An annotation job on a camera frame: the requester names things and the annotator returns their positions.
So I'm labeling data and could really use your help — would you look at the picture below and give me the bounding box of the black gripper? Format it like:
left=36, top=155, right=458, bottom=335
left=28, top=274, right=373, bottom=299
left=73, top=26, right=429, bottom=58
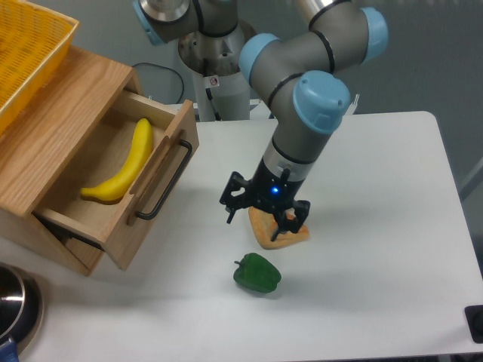
left=220, top=161, right=311, bottom=241

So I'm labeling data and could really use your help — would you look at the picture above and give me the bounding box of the black drawer handle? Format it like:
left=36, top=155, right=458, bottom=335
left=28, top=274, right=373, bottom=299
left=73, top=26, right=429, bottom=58
left=135, top=139, right=193, bottom=221

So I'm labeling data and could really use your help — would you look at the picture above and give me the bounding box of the wooden top drawer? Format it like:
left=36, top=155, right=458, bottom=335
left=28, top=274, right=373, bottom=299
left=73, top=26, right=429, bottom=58
left=33, top=90, right=198, bottom=269

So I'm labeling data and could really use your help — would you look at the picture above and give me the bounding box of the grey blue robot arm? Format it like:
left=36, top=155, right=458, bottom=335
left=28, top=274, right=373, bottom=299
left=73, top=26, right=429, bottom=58
left=133, top=1, right=389, bottom=236

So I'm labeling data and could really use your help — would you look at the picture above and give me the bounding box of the wooden drawer cabinet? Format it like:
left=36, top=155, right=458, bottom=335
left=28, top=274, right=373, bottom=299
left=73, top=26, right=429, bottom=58
left=0, top=44, right=145, bottom=278

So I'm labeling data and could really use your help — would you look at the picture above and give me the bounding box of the toy pastry turnover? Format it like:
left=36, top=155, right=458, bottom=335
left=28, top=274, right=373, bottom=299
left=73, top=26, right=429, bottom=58
left=248, top=207, right=310, bottom=250

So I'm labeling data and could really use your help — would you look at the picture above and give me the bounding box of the green toy bell pepper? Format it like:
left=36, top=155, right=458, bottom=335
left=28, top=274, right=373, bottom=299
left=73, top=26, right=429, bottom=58
left=233, top=253, right=281, bottom=293

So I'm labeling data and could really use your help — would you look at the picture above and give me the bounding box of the yellow toy banana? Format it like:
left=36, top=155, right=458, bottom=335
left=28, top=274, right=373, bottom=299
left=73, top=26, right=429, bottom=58
left=80, top=118, right=153, bottom=203

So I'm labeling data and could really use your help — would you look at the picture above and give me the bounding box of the black corner object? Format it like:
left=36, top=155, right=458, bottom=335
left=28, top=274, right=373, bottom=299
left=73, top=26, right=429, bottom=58
left=464, top=305, right=483, bottom=344

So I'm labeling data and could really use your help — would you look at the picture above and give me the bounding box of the metal pot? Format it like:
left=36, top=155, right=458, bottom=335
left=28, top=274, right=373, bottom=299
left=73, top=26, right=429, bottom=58
left=1, top=262, right=45, bottom=354

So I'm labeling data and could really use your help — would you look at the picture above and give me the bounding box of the yellow plastic basket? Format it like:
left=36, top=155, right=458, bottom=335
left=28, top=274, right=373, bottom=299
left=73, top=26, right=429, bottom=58
left=1, top=1, right=79, bottom=132

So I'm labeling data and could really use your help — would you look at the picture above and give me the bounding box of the black cable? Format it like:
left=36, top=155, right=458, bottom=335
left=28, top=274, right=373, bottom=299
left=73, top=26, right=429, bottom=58
left=131, top=62, right=185, bottom=103

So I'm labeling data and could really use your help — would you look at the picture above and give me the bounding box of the blue pot handle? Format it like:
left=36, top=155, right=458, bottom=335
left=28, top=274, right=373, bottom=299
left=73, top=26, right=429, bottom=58
left=0, top=338, right=19, bottom=362

